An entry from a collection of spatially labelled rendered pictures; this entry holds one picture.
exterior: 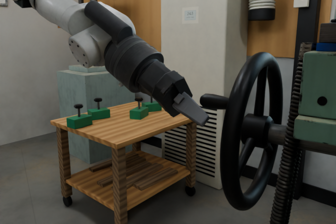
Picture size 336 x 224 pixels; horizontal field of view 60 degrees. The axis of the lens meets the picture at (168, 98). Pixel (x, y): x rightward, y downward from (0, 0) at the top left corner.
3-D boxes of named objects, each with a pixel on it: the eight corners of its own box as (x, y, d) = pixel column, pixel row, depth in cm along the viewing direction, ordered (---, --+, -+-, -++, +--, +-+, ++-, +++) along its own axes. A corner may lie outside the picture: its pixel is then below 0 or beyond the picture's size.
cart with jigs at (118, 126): (137, 169, 221) (135, 85, 208) (199, 195, 185) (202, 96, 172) (56, 206, 172) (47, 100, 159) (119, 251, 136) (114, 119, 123)
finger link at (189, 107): (199, 129, 47) (172, 106, 50) (212, 114, 48) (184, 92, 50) (198, 127, 46) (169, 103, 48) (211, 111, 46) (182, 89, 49)
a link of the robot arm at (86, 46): (107, 93, 55) (72, 60, 59) (149, 65, 60) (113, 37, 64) (102, 49, 46) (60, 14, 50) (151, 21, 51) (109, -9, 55)
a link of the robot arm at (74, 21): (104, 66, 57) (66, 38, 63) (139, 46, 61) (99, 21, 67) (98, 39, 52) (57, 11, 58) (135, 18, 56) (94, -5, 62)
